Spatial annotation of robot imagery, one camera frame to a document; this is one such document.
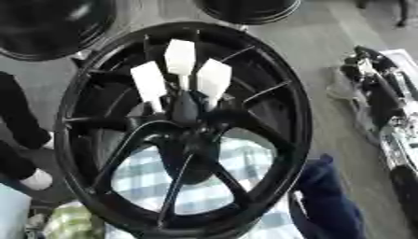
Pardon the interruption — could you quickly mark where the black spoked wheel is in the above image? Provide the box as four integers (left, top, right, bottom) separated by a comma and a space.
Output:
52, 21, 315, 239

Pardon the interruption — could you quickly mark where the dark blue bag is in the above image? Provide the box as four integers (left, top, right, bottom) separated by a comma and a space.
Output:
287, 153, 368, 239

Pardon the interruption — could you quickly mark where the large black round rim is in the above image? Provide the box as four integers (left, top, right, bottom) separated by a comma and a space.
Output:
0, 0, 119, 62

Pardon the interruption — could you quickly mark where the black chair base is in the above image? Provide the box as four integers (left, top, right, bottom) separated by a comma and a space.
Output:
354, 0, 411, 28

